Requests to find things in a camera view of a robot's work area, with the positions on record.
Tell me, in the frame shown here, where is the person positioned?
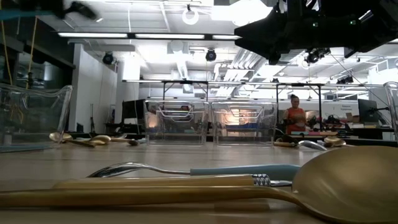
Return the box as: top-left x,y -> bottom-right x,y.
282,94 -> 309,135

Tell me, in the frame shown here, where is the black metal frame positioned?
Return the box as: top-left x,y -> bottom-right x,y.
275,82 -> 324,131

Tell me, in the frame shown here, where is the long ceiling light strip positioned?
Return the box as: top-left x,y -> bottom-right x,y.
57,31 -> 243,40

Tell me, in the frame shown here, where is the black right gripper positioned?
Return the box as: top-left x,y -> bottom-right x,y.
234,9 -> 312,66

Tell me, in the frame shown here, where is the blue-handled silverware piece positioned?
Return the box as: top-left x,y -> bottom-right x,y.
0,9 -> 55,20

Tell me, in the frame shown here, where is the blue-handled silver spoon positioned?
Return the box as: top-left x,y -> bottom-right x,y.
86,161 -> 302,182
297,139 -> 328,152

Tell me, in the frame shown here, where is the black computer monitor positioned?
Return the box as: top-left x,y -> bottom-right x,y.
121,98 -> 147,126
357,98 -> 379,124

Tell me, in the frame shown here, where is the yellow cable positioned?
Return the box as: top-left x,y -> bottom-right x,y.
26,17 -> 39,91
0,18 -> 14,86

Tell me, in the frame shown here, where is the gold cutlery piece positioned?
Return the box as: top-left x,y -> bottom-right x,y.
110,136 -> 141,147

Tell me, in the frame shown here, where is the white ring light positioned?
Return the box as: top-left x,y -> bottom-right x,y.
182,7 -> 200,26

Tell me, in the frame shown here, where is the clear plastic bin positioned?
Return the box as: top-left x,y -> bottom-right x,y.
211,101 -> 279,147
0,82 -> 73,153
144,100 -> 210,146
383,81 -> 398,144

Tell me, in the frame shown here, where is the gold spoon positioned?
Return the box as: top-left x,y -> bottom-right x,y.
49,131 -> 96,148
323,136 -> 347,147
0,145 -> 398,224
88,134 -> 112,146

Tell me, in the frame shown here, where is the cluttered workbench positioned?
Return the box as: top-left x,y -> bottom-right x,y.
289,114 -> 396,141

